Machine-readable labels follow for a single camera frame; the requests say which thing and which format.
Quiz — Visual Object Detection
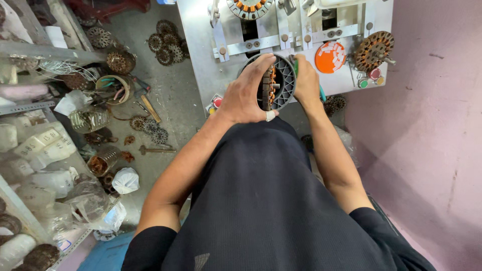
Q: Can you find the rusty hammer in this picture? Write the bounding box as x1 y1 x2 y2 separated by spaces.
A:
138 145 177 156

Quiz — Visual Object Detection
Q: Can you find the grey metal winding machine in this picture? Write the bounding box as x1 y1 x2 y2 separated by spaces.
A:
176 0 394 115

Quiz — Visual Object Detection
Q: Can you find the brown rusty stator core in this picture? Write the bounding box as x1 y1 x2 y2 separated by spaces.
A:
106 50 136 75

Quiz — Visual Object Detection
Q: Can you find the grey stator core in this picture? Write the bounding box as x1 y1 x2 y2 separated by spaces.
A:
86 26 113 49
142 119 159 135
151 127 169 145

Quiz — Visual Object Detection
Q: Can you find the wooden stick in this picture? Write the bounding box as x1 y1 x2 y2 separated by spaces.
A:
140 94 162 123

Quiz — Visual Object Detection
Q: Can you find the copper wound stator on machine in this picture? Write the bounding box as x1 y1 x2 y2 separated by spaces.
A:
226 0 274 20

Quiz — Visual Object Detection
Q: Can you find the person's black shirt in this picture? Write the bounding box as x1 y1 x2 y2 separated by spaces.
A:
121 117 438 271

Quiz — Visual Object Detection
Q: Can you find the round tub with tools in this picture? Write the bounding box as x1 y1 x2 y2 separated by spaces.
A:
95 75 131 105

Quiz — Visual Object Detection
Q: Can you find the group of dark stator cores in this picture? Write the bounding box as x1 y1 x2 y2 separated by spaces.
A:
148 20 190 67

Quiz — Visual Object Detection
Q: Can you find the clear plastic bag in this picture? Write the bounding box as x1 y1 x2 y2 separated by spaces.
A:
333 125 360 168

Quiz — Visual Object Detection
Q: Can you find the crumpled white paper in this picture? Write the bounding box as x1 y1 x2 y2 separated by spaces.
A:
54 90 93 116

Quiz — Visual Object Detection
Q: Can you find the plastic jar with brown scraps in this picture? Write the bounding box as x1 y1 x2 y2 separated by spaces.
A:
87 146 122 178

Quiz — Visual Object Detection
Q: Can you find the clear plastic jar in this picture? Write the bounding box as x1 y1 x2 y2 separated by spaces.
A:
69 107 110 134

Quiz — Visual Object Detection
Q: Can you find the brown stator core on shaft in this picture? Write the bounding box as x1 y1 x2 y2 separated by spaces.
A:
353 31 397 74

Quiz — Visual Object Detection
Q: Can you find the bundle of white wires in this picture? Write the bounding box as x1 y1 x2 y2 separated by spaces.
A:
38 59 99 82

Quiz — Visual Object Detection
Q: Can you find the blue plastic container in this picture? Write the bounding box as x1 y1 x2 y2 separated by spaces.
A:
77 230 136 271

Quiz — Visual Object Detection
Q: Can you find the grey plastic round holder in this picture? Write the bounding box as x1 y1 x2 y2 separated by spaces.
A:
237 52 297 112

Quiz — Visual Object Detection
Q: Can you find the person's left hand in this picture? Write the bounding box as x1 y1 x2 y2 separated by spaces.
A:
217 53 280 125

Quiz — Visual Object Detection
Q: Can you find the green handled tool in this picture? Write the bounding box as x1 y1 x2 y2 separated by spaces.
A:
292 56 328 103

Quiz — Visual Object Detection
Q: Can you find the white plastic bag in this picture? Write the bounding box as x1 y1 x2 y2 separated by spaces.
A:
111 167 140 195

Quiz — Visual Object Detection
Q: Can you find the metal shelf rack with bags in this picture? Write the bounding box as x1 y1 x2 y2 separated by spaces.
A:
0 0 127 271

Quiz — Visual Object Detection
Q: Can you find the orange lid with white pieces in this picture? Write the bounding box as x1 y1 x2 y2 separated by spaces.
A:
314 41 347 74

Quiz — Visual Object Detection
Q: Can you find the copper wound stator in holder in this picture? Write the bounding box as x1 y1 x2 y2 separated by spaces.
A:
261 65 281 110

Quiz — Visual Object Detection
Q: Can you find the heap of stator cores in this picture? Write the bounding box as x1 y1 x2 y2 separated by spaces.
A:
323 95 348 116

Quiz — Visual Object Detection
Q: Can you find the person's right hand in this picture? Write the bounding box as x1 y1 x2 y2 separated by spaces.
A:
293 54 321 110

